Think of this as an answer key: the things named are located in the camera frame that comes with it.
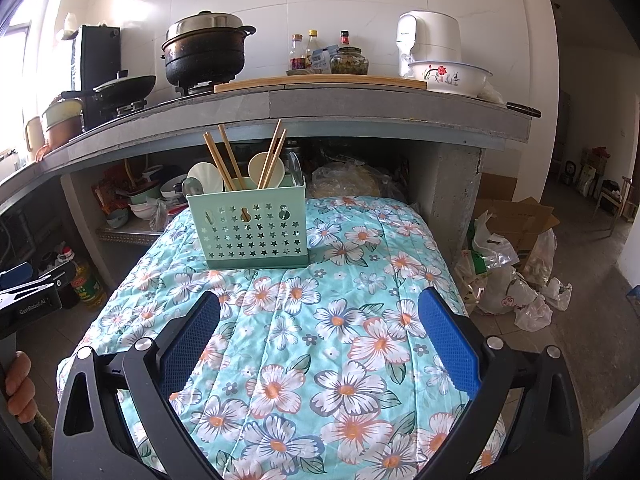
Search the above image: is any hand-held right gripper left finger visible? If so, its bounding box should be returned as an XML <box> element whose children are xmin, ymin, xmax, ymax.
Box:
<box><xmin>52</xmin><ymin>290</ymin><xmax>223</xmax><ymax>480</ymax></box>

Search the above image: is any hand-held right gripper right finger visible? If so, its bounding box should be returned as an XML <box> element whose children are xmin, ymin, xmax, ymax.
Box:
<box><xmin>417</xmin><ymin>287</ymin><xmax>586</xmax><ymax>480</ymax></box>

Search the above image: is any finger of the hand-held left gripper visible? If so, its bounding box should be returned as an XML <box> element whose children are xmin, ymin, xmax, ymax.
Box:
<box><xmin>30</xmin><ymin>263</ymin><xmax>79</xmax><ymax>292</ymax></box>
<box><xmin>0</xmin><ymin>261</ymin><xmax>38</xmax><ymax>288</ymax></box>

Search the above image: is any green star-cut utensil holder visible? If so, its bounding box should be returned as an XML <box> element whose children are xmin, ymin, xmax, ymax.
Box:
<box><xmin>186</xmin><ymin>185</ymin><xmax>311</xmax><ymax>271</ymax></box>

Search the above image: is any wooden chopstick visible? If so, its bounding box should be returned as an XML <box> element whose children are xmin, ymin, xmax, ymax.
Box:
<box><xmin>218</xmin><ymin>126</ymin><xmax>244</xmax><ymax>191</ymax></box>
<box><xmin>257</xmin><ymin>119</ymin><xmax>284</xmax><ymax>187</ymax></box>
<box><xmin>203</xmin><ymin>132</ymin><xmax>236</xmax><ymax>192</ymax></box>
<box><xmin>265</xmin><ymin>129</ymin><xmax>288</xmax><ymax>188</ymax></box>

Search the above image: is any metal spoon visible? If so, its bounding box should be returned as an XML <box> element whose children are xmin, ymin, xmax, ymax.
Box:
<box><xmin>286</xmin><ymin>151</ymin><xmax>305</xmax><ymax>187</ymax></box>

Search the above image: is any person's left hand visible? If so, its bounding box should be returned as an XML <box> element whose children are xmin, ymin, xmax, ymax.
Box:
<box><xmin>0</xmin><ymin>351</ymin><xmax>37</xmax><ymax>418</ymax></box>

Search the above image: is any cooking oil bottle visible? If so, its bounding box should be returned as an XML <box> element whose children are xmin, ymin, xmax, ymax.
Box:
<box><xmin>65</xmin><ymin>260</ymin><xmax>107</xmax><ymax>307</ymax></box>

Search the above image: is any heap of plastic bags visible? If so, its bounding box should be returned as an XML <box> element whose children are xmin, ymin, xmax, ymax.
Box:
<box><xmin>455</xmin><ymin>210</ymin><xmax>573</xmax><ymax>332</ymax></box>

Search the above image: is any metal shelf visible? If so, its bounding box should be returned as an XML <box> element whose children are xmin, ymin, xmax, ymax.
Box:
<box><xmin>95</xmin><ymin>220</ymin><xmax>168</xmax><ymax>247</ymax></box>

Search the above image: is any pile of bowls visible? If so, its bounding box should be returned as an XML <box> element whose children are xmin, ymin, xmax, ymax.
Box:
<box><xmin>92</xmin><ymin>160</ymin><xmax>188</xmax><ymax>226</ymax></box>

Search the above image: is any clear plastic bag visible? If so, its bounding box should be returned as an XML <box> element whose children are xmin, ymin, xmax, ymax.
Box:
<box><xmin>145</xmin><ymin>197</ymin><xmax>172</xmax><ymax>231</ymax></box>

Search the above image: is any floral turquoise blanket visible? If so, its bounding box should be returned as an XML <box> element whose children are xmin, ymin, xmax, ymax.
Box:
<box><xmin>56</xmin><ymin>195</ymin><xmax>508</xmax><ymax>480</ymax></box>

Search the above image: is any cardboard box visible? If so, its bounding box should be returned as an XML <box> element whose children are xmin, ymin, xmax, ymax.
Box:
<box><xmin>472</xmin><ymin>172</ymin><xmax>561</xmax><ymax>261</ymax></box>

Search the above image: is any brown and cream cooker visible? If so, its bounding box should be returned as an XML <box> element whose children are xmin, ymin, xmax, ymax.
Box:
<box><xmin>25</xmin><ymin>99</ymin><xmax>83</xmax><ymax>153</ymax></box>

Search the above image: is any bag of flatbread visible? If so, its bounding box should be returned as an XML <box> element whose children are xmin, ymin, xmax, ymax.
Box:
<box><xmin>312</xmin><ymin>162</ymin><xmax>401</xmax><ymax>201</ymax></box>

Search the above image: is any black gas stove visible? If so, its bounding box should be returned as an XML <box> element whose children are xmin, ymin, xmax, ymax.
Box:
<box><xmin>82</xmin><ymin>82</ymin><xmax>241</xmax><ymax>126</ymax></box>

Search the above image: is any black wok with lid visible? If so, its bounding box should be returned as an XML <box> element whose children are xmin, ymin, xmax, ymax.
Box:
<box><xmin>61</xmin><ymin>74</ymin><xmax>157</xmax><ymax>102</ymax></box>

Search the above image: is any wooden chair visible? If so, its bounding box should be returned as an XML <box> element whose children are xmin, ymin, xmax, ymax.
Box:
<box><xmin>597</xmin><ymin>177</ymin><xmax>638</xmax><ymax>233</ymax></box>

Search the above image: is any black splash panel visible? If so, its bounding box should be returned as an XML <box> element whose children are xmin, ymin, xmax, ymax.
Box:
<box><xmin>80</xmin><ymin>25</ymin><xmax>122</xmax><ymax>93</ymax></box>

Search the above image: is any bright window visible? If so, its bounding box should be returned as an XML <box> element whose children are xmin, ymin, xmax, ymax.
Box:
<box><xmin>0</xmin><ymin>15</ymin><xmax>31</xmax><ymax>161</ymax></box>

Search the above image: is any grey concrete kitchen counter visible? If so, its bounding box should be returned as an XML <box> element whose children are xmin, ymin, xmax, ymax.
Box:
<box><xmin>0</xmin><ymin>77</ymin><xmax>533</xmax><ymax>271</ymax></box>

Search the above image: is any crumpled clear bag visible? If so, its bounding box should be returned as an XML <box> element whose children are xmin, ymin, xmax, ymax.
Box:
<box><xmin>477</xmin><ymin>80</ymin><xmax>506</xmax><ymax>106</ymax></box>

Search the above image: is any large black pot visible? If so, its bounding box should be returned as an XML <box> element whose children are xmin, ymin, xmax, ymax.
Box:
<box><xmin>161</xmin><ymin>25</ymin><xmax>257</xmax><ymax>87</ymax></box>

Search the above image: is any white floral enamel bowl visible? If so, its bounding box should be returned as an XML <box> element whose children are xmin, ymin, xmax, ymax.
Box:
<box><xmin>407</xmin><ymin>60</ymin><xmax>493</xmax><ymax>97</ymax></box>

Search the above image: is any wooden cutting board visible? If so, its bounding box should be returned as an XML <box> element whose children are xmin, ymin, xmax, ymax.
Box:
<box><xmin>214</xmin><ymin>74</ymin><xmax>431</xmax><ymax>93</ymax></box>

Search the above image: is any steel pot lid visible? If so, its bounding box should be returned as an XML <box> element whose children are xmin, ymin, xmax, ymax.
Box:
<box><xmin>165</xmin><ymin>11</ymin><xmax>243</xmax><ymax>41</ymax></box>

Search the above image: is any glass jar of pickles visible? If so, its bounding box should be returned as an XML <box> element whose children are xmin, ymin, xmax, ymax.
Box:
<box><xmin>330</xmin><ymin>47</ymin><xmax>370</xmax><ymax>75</ymax></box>

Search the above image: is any white kitchen appliance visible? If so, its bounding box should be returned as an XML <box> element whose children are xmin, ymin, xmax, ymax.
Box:
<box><xmin>397</xmin><ymin>11</ymin><xmax>461</xmax><ymax>78</ymax></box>

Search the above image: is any blue and white packet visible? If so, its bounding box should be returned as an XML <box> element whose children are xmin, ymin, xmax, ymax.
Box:
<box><xmin>312</xmin><ymin>46</ymin><xmax>341</xmax><ymax>73</ymax></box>

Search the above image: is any sauce bottle yellow cap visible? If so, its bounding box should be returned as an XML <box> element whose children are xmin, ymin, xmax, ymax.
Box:
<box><xmin>306</xmin><ymin>30</ymin><xmax>321</xmax><ymax>71</ymax></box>

